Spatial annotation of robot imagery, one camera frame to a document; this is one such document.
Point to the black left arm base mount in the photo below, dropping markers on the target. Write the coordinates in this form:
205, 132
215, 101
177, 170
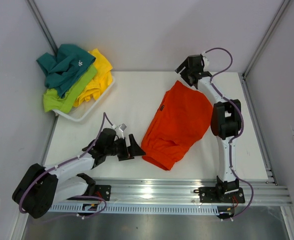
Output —
93, 190

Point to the white perforated plastic basket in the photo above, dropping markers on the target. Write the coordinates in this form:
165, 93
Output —
78, 114

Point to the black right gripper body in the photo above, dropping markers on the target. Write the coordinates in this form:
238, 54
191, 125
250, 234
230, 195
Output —
185, 74

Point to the white slotted cable duct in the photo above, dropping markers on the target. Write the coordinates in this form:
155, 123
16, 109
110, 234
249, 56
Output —
121, 208

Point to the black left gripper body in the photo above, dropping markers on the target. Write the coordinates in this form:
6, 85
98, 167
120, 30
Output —
118, 148

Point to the orange shorts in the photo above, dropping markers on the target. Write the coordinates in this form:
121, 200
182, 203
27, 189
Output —
182, 119

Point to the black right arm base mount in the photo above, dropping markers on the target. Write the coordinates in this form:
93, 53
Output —
222, 192

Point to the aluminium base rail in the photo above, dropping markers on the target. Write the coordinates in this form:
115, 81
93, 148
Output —
181, 192

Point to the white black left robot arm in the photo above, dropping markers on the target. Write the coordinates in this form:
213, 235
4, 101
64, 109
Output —
41, 186

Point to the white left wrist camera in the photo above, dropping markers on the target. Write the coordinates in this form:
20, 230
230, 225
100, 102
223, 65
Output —
120, 130

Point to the yellow shorts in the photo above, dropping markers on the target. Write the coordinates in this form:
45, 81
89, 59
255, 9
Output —
100, 82

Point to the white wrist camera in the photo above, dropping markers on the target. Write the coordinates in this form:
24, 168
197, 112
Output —
205, 60
120, 130

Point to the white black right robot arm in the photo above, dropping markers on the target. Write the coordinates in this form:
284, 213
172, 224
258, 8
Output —
226, 121

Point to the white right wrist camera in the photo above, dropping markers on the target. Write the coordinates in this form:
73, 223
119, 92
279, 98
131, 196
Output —
205, 60

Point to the teal shorts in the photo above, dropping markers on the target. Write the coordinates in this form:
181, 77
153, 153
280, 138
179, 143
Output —
65, 68

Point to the aluminium frame post right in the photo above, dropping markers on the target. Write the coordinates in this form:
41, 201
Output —
274, 24

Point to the aluminium frame post left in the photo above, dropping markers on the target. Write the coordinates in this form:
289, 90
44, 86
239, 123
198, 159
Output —
42, 24

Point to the aluminium frame post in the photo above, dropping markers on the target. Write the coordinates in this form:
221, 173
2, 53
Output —
42, 24
274, 24

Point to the lime green shorts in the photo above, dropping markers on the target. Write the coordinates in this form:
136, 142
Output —
51, 100

